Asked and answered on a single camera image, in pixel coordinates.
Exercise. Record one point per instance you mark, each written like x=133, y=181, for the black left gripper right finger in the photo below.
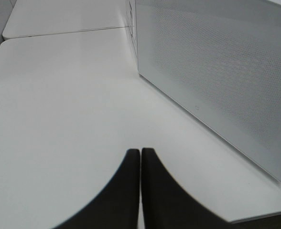
x=166, y=205

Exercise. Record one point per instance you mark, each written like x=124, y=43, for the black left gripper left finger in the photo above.
x=117, y=204

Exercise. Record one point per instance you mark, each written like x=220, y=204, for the white microwave door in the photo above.
x=221, y=61

